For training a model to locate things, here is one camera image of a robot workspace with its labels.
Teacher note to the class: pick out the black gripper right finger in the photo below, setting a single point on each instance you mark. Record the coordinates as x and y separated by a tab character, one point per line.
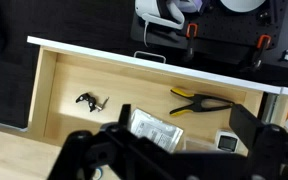
270	146

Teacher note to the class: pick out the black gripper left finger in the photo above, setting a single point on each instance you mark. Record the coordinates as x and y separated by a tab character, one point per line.
84	146

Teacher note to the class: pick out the wooden tool drawer white front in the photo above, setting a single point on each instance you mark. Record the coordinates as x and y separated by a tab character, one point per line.
117	80

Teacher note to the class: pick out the white digital timer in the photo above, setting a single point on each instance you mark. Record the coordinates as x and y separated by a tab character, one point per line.
226	142

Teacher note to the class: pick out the clear plastic box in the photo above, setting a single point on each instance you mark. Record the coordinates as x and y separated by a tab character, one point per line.
200	145

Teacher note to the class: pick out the silver foil bag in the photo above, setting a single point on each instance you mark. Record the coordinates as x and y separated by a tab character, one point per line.
157	131

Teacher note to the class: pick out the black pegboard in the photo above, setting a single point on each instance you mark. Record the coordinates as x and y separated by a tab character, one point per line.
224	30

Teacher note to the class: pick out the white round disc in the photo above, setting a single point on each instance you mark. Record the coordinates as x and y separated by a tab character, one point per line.
242	5

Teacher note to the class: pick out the white VR headset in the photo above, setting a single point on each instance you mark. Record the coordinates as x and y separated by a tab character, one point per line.
142	6

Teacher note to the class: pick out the black clamp mount with screw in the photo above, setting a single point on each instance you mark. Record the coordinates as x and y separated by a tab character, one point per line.
89	100

